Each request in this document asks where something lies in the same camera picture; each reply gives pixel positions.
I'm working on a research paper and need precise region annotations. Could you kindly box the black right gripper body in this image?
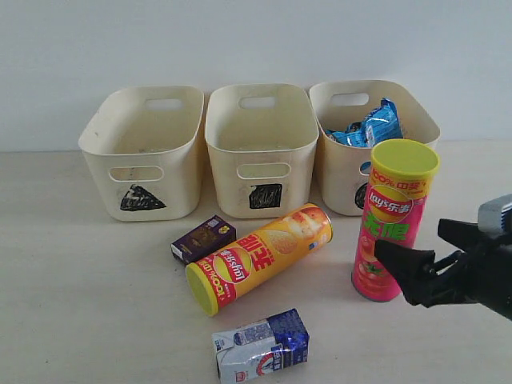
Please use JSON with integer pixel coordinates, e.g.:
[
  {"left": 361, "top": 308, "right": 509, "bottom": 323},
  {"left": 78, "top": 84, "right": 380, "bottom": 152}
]
[{"left": 422, "top": 235, "right": 512, "bottom": 321}]

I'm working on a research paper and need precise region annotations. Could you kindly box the pink Lay's chip can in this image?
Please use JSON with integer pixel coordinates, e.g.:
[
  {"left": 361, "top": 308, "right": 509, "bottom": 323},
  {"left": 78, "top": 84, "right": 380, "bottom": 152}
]
[{"left": 351, "top": 139, "right": 440, "bottom": 302}]

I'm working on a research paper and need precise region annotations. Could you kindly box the blue instant noodle bag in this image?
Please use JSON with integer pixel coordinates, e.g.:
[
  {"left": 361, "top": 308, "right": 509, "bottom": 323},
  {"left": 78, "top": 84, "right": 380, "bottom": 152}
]
[{"left": 322, "top": 98, "right": 403, "bottom": 149}]

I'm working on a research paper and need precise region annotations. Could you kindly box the yellow Lay's chip can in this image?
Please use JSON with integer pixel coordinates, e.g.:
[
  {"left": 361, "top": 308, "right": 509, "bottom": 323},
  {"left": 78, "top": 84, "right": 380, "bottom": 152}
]
[{"left": 186, "top": 203, "right": 333, "bottom": 316}]

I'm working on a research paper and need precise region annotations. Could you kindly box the cream bin with circle mark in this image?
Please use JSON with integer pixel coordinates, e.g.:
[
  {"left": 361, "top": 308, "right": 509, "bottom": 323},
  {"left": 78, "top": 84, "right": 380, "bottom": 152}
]
[{"left": 309, "top": 80, "right": 441, "bottom": 216}]

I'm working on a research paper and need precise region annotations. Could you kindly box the blue white milk carton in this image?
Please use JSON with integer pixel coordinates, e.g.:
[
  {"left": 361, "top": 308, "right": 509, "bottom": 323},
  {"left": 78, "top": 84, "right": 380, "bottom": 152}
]
[{"left": 212, "top": 309, "right": 310, "bottom": 383}]

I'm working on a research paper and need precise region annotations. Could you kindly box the cream bin with square mark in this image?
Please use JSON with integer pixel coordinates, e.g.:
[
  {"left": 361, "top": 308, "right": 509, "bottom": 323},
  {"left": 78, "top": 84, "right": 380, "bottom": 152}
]
[{"left": 205, "top": 84, "right": 319, "bottom": 218}]

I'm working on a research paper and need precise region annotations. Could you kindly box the purple chocolate box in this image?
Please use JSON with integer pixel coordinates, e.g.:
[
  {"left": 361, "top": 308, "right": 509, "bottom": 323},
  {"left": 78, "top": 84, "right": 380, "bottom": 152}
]
[{"left": 170, "top": 215, "right": 237, "bottom": 266}]

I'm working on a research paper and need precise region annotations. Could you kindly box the cream bin with triangle mark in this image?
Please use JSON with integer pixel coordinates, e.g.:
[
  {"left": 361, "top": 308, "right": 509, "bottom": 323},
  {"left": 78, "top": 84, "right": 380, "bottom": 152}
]
[{"left": 78, "top": 86, "right": 205, "bottom": 222}]

